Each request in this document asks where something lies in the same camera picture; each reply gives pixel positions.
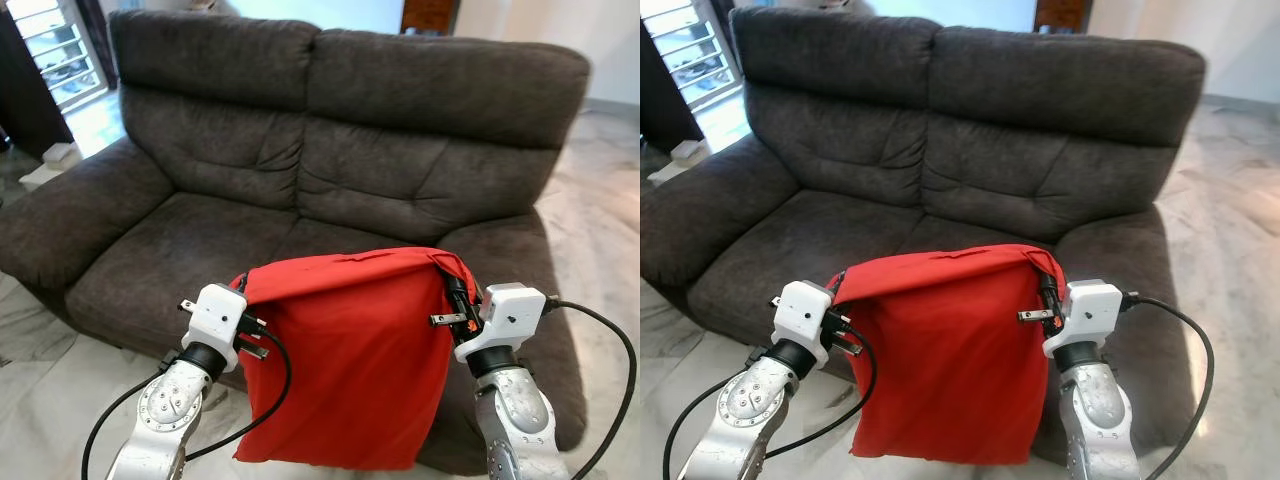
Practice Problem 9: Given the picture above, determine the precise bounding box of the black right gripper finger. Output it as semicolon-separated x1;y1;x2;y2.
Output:
1030;252;1064;296
438;255;472;299

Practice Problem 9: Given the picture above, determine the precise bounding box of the red pillow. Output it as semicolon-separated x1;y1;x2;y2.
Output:
231;246;480;472
827;243;1070;467

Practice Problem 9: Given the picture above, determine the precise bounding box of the dark grey two-seat sofa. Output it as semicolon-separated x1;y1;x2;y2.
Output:
0;10;594;477
640;7;1209;471

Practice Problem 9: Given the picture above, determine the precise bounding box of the white side table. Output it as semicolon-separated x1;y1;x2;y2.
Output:
650;140;714;187
20;143;84;192

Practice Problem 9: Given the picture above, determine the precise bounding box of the dark wooden door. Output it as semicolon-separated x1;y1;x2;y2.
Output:
640;40;707;157
0;10;77;161

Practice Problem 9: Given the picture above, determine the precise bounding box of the brown wooden panel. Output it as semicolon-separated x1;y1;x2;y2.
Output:
1035;0;1090;34
400;0;462;37

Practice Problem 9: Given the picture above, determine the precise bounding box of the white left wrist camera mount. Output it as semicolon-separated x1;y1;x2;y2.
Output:
769;279;835;370
179;283;250;374

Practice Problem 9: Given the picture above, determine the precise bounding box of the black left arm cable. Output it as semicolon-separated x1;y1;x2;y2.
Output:
661;329;880;480
80;329;294;480

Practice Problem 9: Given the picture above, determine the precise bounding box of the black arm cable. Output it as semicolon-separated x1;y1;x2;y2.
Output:
544;296;639;480
661;329;880;480
80;329;294;480
1119;291;1215;480

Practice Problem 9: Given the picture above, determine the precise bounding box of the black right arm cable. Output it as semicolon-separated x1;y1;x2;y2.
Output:
544;296;639;480
1119;291;1215;480

